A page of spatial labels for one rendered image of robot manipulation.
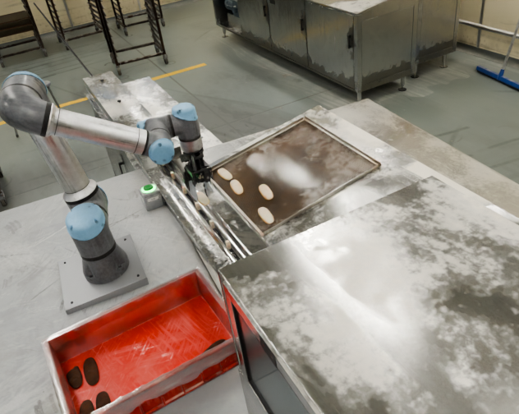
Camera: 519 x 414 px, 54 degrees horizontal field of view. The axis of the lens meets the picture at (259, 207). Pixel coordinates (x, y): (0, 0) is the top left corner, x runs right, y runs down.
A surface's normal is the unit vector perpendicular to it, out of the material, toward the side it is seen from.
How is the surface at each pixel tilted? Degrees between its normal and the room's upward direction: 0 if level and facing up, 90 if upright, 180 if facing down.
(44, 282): 0
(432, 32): 90
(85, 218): 8
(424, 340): 0
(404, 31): 90
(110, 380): 0
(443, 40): 90
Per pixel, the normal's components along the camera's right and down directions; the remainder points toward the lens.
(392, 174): -0.27, -0.73
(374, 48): 0.47, 0.45
